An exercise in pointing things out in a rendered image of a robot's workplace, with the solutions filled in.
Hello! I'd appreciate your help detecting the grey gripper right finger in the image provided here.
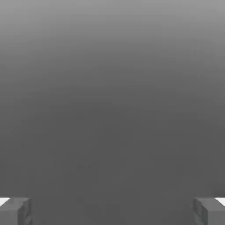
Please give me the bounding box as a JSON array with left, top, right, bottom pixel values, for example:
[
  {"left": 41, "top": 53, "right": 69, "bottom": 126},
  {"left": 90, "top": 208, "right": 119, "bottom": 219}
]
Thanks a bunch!
[{"left": 192, "top": 197, "right": 225, "bottom": 225}]

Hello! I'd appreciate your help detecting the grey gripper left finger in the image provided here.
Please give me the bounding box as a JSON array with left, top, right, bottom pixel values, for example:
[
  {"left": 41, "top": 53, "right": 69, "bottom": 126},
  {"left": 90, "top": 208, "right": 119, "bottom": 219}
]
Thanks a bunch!
[{"left": 0, "top": 197, "right": 33, "bottom": 225}]

